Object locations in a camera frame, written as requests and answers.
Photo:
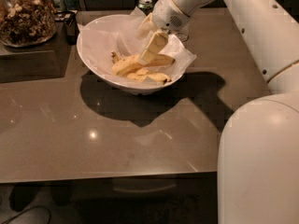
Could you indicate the green soda can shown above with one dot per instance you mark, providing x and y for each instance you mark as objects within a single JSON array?
[{"x": 145, "y": 5}]

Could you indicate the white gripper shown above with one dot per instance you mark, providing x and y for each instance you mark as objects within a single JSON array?
[{"x": 167, "y": 13}]

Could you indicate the small yellow banana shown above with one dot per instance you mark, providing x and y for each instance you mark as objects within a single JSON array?
[{"x": 142, "y": 74}]

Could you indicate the small black box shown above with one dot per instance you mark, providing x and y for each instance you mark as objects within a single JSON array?
[{"x": 68, "y": 18}]

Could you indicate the dark box stand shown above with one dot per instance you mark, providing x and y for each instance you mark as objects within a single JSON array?
[{"x": 48, "y": 60}]

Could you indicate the clear plastic water bottle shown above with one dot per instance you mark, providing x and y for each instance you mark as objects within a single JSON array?
[{"x": 183, "y": 33}]

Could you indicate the white bowl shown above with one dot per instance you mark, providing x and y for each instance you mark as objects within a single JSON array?
[{"x": 102, "y": 66}]

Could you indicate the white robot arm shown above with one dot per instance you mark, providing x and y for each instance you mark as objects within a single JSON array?
[{"x": 258, "y": 161}]

